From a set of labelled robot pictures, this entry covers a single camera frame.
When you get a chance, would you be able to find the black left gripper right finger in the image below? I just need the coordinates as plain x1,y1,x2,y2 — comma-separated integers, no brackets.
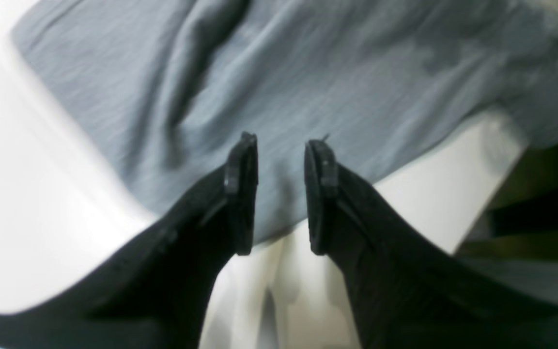
304,140,558,349

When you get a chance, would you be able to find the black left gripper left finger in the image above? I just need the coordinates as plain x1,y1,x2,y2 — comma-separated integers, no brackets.
0,132,258,349

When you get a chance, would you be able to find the grey t-shirt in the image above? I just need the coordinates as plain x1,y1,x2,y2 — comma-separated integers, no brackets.
12,0,558,241

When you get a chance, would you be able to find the grey clothes pile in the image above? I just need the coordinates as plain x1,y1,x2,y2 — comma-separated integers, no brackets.
459,258,558,303

